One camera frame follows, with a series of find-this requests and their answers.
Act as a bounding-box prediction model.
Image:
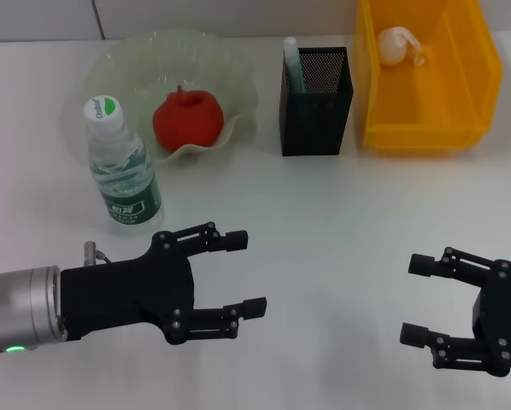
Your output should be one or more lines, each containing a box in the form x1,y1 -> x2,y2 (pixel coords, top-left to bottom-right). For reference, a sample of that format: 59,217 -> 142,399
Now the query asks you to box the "green utility knife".
283,36 -> 308,94

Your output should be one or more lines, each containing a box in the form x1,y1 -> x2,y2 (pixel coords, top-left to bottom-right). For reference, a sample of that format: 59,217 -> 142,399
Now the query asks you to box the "green glass fruit plate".
82,28 -> 260,167

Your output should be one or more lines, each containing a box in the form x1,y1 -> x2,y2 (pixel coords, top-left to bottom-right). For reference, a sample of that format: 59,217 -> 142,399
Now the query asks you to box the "black mesh pen holder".
279,46 -> 355,157

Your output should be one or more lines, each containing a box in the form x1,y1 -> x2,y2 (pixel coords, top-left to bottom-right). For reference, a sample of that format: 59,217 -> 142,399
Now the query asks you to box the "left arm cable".
83,241 -> 114,268

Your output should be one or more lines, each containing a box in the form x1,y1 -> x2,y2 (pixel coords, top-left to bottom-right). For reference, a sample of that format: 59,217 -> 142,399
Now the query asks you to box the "yellow plastic bin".
351,0 -> 504,150

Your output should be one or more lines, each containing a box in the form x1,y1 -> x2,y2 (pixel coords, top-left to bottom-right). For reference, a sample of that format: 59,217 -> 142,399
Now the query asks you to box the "green label water bottle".
83,94 -> 163,230

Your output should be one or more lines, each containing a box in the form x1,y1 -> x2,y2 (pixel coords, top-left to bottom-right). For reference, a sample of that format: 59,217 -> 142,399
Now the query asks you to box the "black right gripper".
399,246 -> 511,378

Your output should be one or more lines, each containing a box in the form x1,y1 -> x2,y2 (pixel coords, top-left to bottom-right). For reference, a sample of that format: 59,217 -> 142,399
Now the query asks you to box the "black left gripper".
60,220 -> 268,345

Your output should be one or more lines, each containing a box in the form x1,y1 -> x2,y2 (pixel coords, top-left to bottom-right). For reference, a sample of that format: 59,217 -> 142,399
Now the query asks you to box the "white paper ball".
375,26 -> 432,67

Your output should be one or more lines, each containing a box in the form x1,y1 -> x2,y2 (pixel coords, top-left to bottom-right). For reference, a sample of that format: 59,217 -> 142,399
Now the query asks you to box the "red-orange fruit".
152,84 -> 226,153

